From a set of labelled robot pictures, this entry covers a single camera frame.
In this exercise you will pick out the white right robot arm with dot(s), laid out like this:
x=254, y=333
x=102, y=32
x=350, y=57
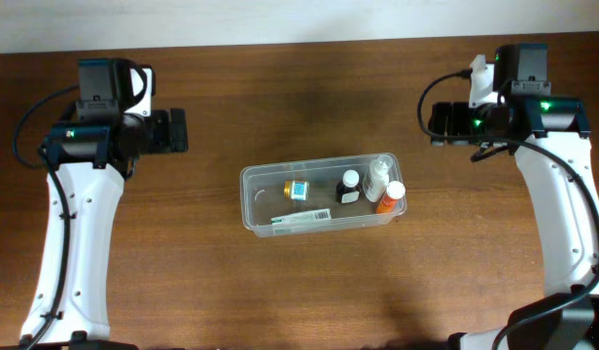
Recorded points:
x=549, y=139

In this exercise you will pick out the white green medicine box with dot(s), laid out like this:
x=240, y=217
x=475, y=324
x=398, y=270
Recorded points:
x=302, y=218

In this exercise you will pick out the white squeeze bottle clear cap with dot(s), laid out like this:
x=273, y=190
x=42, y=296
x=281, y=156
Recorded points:
x=377, y=177

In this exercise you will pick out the orange tube white cap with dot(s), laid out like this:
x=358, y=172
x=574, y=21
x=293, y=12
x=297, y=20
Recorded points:
x=394, y=191

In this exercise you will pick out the dark brown medicine bottle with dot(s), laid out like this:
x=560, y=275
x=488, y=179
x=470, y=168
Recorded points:
x=347, y=190

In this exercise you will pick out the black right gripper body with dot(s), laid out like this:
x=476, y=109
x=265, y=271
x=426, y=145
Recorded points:
x=456, y=122

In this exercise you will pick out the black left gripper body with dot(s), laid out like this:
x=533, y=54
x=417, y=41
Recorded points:
x=164, y=130

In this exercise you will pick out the clear plastic container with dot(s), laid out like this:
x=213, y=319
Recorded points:
x=262, y=198

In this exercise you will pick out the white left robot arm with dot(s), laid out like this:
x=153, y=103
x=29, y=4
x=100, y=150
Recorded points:
x=88, y=165

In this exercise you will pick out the small jar gold lid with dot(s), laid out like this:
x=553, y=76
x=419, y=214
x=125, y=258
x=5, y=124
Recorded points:
x=296, y=190

